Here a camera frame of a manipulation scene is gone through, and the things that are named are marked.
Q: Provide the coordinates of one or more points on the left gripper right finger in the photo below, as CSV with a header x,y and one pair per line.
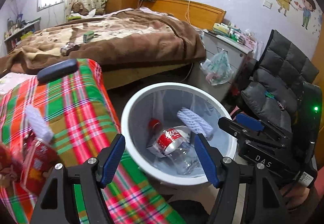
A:
x,y
210,159

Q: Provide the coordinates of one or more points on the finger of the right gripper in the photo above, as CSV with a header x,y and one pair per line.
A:
x,y
249,122

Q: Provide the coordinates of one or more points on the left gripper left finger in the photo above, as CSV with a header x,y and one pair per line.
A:
x,y
108,160

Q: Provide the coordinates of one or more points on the clear plastic bottle red label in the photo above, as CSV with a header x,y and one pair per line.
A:
x,y
178,150

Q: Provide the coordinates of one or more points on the red bottle cap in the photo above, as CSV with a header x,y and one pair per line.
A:
x,y
155,126

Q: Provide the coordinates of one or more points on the large white foam net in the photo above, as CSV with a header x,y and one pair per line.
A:
x,y
194,122

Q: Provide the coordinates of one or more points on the small white foam net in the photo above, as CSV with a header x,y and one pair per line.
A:
x,y
38,125

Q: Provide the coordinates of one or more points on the patterned paper cup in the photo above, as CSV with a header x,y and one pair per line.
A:
x,y
10,168

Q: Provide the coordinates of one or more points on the white round trash bin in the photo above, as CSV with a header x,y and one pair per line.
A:
x,y
162,101

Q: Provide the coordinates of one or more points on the right hand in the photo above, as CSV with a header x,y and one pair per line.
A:
x,y
295,195

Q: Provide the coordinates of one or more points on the grey cushioned chair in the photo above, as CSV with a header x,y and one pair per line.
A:
x,y
277,78

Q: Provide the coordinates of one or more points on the plaid tablecloth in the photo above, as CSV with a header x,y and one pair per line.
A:
x,y
83,120

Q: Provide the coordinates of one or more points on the hanging plastic bag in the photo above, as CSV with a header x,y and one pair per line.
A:
x,y
217,70

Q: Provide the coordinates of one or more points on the grey bedside cabinet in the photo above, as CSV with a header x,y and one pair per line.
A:
x,y
237,55

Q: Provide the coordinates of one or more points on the items on cabinet top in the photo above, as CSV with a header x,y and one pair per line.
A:
x,y
234,34

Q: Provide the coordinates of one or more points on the dark blue glasses case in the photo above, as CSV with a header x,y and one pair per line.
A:
x,y
57,71

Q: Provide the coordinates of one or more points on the wooden headboard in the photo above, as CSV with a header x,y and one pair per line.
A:
x,y
197,14

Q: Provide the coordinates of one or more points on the brown fleece blanket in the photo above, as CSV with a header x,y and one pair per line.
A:
x,y
130,38

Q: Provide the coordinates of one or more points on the green box on bed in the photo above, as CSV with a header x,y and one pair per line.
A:
x,y
88,36

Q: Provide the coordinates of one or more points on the teddy bear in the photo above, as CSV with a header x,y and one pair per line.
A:
x,y
79,8

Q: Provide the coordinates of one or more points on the cluttered side shelf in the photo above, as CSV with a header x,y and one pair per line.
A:
x,y
19,30

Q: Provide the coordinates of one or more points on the cartoon couple wall sticker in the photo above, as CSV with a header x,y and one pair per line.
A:
x,y
307,7

